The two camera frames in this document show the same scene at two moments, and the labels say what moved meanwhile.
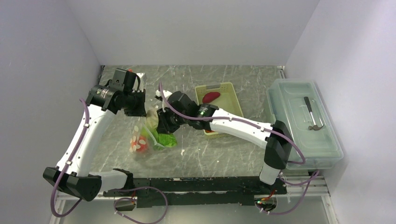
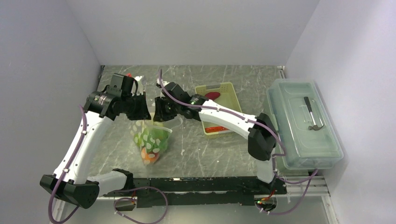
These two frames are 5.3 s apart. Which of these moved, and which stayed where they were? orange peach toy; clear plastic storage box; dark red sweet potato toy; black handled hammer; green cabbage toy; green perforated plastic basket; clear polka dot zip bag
Moved: clear polka dot zip bag; green cabbage toy; orange peach toy
Stayed: dark red sweet potato toy; black handled hammer; green perforated plastic basket; clear plastic storage box
